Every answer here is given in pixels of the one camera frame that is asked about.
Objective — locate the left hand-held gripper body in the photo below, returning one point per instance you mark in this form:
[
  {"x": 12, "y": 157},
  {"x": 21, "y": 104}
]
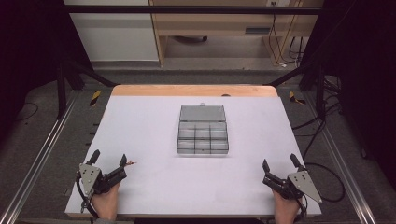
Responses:
[{"x": 89, "y": 177}]

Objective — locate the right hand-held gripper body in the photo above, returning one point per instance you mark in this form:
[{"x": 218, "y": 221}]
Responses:
[{"x": 300, "y": 183}]

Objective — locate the clear plastic compartment box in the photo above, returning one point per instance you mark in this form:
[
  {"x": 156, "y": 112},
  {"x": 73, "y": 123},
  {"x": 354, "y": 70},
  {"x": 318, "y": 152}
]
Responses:
[{"x": 202, "y": 130}]

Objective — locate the person's right hand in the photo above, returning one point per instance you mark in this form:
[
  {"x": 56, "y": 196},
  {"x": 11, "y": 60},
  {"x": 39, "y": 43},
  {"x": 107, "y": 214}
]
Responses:
[{"x": 285, "y": 208}]

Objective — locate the person's left hand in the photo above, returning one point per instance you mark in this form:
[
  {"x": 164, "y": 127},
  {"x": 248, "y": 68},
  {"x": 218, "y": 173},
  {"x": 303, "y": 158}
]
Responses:
[{"x": 106, "y": 202}]

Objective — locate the white table mat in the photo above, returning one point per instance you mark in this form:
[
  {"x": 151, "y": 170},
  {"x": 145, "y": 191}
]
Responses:
[{"x": 174, "y": 180}]

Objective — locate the yellow black tape strip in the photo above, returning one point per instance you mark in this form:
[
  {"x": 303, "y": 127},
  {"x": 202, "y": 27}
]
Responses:
[
  {"x": 295, "y": 98},
  {"x": 95, "y": 98}
]

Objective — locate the black diagonal stand strut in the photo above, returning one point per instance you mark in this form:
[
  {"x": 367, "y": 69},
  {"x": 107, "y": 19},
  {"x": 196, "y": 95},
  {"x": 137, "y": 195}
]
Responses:
[
  {"x": 299, "y": 72},
  {"x": 84, "y": 72}
]

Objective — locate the dark curtain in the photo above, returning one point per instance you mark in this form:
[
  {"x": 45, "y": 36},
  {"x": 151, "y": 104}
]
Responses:
[
  {"x": 28, "y": 46},
  {"x": 361, "y": 62}
]

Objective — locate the white cabinet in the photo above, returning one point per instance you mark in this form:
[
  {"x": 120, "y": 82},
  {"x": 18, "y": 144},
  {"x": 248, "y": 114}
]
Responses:
[{"x": 115, "y": 37}]

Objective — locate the wooden desk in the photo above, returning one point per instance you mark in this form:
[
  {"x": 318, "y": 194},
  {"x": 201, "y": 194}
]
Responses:
[{"x": 218, "y": 25}]

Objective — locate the aluminium floor rail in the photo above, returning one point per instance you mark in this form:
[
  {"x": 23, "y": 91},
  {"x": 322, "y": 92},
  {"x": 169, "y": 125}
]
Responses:
[
  {"x": 37, "y": 161},
  {"x": 345, "y": 168}
]

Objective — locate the black horizontal frame bar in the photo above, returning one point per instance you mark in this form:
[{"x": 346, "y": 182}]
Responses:
[{"x": 193, "y": 9}]

